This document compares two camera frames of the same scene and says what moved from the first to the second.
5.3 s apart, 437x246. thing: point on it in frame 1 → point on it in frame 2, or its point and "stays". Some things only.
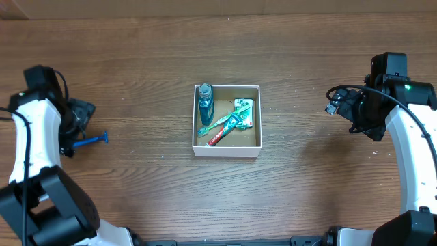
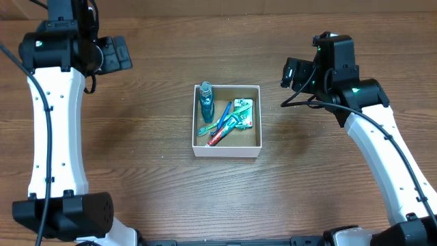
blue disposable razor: [104, 138] → [214, 132]
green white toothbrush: [202, 131] stays
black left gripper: [85, 109] → [114, 62]
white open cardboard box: [242, 143] stays
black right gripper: [375, 132] → [306, 71]
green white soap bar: [246, 117] stays
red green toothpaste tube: [227, 126] stays
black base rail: [294, 241] stays
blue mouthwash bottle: [206, 104] stays
